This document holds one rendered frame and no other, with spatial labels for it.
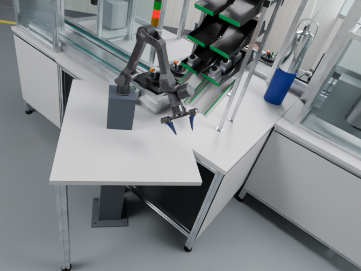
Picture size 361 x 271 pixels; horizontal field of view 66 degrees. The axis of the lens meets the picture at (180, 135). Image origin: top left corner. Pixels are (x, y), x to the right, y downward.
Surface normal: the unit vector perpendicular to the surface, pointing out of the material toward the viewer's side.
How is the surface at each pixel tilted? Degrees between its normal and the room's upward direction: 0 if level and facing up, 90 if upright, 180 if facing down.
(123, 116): 90
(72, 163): 0
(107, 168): 0
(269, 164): 90
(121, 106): 90
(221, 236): 0
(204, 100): 45
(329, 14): 90
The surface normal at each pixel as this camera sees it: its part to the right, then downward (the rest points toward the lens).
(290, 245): 0.22, -0.77
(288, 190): -0.59, 0.39
